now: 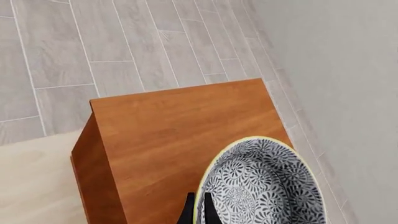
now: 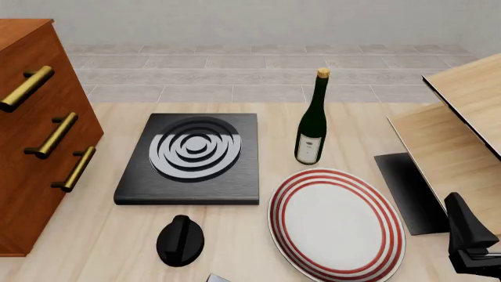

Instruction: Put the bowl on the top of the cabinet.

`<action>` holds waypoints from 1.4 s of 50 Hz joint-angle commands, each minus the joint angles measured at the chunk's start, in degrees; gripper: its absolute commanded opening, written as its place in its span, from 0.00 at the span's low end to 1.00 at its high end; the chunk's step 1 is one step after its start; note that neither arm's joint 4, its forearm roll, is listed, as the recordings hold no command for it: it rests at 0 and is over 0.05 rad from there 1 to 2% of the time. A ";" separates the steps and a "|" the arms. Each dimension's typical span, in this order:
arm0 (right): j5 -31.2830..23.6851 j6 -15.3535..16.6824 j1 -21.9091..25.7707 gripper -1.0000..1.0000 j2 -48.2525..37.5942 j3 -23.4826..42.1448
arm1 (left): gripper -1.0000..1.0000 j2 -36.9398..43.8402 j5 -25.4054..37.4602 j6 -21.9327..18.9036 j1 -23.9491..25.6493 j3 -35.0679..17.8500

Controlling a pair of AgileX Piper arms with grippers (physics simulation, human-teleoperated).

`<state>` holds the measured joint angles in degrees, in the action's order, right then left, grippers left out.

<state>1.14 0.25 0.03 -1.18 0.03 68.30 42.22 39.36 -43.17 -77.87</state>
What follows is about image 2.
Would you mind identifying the long brass cabinet handle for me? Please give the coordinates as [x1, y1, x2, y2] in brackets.
[0, 65, 56, 114]

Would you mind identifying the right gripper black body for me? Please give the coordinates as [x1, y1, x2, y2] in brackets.
[448, 244, 501, 279]

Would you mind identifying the wooden cabinet with drawers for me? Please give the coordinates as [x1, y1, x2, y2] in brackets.
[0, 19, 105, 259]

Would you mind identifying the flat black stove plate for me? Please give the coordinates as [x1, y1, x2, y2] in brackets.
[114, 113, 261, 207]

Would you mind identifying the pale wooden rack, black base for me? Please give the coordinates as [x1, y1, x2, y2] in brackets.
[373, 52, 501, 237]

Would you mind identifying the round black stove knob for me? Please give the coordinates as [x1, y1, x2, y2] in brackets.
[156, 214, 206, 268]

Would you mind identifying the dark green wine bottle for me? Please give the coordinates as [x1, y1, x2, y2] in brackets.
[294, 67, 331, 166]

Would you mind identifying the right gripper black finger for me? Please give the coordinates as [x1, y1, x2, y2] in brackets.
[443, 191, 500, 251]

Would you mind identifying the white plate with red rings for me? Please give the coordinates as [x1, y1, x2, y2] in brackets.
[267, 167, 407, 282]

